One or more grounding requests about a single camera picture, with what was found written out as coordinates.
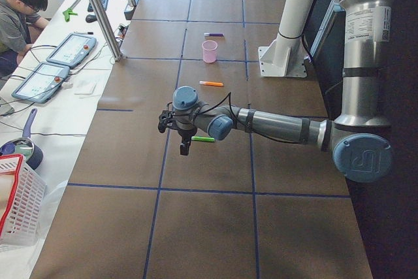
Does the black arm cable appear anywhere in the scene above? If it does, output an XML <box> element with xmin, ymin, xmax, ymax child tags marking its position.
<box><xmin>169</xmin><ymin>91</ymin><xmax>310</xmax><ymax>144</ymax></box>

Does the pink mesh pen holder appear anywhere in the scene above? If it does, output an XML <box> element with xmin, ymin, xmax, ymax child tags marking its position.
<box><xmin>201</xmin><ymin>40</ymin><xmax>218</xmax><ymax>63</ymax></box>

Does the purple highlighter pen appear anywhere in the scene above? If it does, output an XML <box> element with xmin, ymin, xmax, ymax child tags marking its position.
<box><xmin>203</xmin><ymin>33</ymin><xmax>224</xmax><ymax>37</ymax></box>

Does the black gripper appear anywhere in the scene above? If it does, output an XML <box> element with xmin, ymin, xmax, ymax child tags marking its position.
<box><xmin>178</xmin><ymin>128</ymin><xmax>193</xmax><ymax>156</ymax></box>

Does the black computer mouse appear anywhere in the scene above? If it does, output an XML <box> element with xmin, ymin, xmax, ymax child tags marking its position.
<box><xmin>85</xmin><ymin>14</ymin><xmax>97</xmax><ymax>23</ymax></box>

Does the green highlighter pen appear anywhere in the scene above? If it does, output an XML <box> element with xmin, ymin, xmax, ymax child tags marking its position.
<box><xmin>191</xmin><ymin>136</ymin><xmax>216</xmax><ymax>142</ymax></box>

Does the orange highlighter pen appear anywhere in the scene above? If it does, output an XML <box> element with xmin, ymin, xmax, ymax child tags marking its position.
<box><xmin>199</xmin><ymin>80</ymin><xmax>224</xmax><ymax>87</ymax></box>

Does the near teach pendant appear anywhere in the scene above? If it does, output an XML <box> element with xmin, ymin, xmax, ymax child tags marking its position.
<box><xmin>12</xmin><ymin>62</ymin><xmax>70</xmax><ymax>104</ymax></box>

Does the teach pendant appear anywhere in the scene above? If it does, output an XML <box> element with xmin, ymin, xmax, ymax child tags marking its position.
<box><xmin>12</xmin><ymin>62</ymin><xmax>70</xmax><ymax>104</ymax></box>
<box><xmin>46</xmin><ymin>33</ymin><xmax>97</xmax><ymax>69</ymax></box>

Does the black marker pen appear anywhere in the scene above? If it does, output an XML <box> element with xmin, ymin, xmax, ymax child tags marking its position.
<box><xmin>76</xmin><ymin>31</ymin><xmax>94</xmax><ymax>35</ymax></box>

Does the white folded cloth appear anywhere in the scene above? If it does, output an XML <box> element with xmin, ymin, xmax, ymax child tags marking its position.
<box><xmin>74</xmin><ymin>80</ymin><xmax>97</xmax><ymax>95</ymax></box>

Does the far teach pendant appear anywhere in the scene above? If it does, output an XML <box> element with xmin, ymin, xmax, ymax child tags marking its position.
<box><xmin>46</xmin><ymin>33</ymin><xmax>97</xmax><ymax>69</ymax></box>

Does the white camera pole with base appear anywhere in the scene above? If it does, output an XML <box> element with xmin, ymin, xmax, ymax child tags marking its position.
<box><xmin>259</xmin><ymin>0</ymin><xmax>314</xmax><ymax>78</ymax></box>

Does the blue saucepan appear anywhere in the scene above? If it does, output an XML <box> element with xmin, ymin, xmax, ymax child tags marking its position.
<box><xmin>1</xmin><ymin>108</ymin><xmax>43</xmax><ymax>170</ymax></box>

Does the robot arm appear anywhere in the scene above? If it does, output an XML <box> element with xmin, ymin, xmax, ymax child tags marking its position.
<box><xmin>158</xmin><ymin>0</ymin><xmax>394</xmax><ymax>182</ymax></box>

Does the white red plastic basket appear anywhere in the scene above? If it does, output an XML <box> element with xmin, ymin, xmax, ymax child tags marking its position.
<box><xmin>1</xmin><ymin>154</ymin><xmax>46</xmax><ymax>247</ymax></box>

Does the aluminium frame post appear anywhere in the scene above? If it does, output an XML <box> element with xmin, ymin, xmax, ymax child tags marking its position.
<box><xmin>89</xmin><ymin>0</ymin><xmax>123</xmax><ymax>62</ymax></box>

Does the green handled grabber tool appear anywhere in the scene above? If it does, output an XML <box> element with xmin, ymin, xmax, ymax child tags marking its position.
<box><xmin>62</xmin><ymin>0</ymin><xmax>81</xmax><ymax>22</ymax></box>

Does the seated person grey shirt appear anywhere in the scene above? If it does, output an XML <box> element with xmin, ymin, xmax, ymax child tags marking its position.
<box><xmin>1</xmin><ymin>0</ymin><xmax>48</xmax><ymax>78</ymax></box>

